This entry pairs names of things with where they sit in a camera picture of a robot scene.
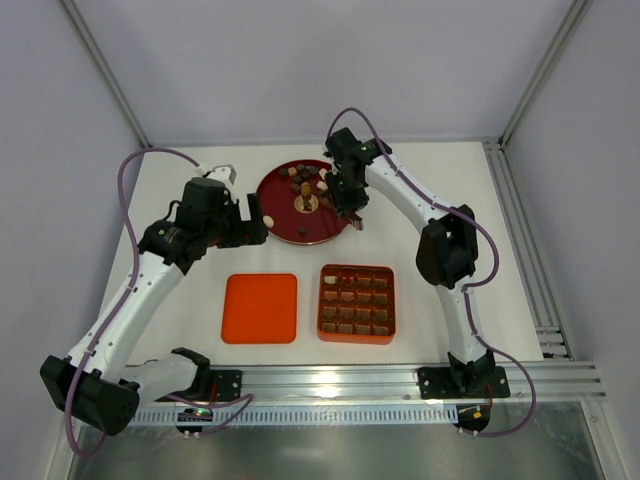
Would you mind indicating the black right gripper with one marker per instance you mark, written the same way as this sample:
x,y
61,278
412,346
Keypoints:
x,y
347,201

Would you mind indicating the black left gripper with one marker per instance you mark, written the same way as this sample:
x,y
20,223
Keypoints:
x,y
248,226

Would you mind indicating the silver metal tongs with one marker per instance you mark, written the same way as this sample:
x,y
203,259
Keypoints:
x,y
354,220

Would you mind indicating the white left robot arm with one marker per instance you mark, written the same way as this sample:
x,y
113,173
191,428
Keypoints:
x,y
94,382

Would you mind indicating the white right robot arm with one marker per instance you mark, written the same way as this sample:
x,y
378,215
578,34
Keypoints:
x,y
446,256

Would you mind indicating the orange chocolate box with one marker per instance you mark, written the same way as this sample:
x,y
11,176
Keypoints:
x,y
360,307

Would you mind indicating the round dark red tray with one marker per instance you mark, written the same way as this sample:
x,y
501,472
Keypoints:
x,y
280,198

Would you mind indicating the orange box lid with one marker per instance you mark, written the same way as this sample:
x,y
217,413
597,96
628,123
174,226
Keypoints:
x,y
260,309

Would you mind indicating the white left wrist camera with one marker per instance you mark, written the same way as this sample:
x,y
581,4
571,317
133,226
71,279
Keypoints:
x,y
225,174

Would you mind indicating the aluminium mounting rail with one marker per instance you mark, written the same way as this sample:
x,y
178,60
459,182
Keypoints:
x,y
552,380

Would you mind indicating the perforated cable duct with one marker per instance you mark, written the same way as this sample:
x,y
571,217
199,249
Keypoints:
x,y
263,415

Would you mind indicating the left aluminium frame post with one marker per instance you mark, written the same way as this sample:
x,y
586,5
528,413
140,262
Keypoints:
x,y
83,32

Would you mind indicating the aluminium frame post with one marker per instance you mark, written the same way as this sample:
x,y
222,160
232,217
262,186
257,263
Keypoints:
x,y
553,53
83,32

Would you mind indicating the right aluminium frame post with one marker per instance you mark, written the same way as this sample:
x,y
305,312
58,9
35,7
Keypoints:
x,y
553,53

